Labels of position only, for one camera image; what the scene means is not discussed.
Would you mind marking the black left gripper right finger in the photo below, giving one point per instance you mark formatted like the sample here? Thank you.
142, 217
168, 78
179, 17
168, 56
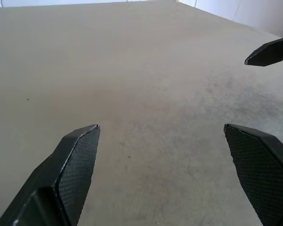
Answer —
261, 169

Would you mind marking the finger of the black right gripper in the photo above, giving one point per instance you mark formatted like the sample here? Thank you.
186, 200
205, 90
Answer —
266, 56

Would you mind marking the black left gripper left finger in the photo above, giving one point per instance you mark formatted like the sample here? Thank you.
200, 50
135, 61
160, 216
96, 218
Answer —
49, 183

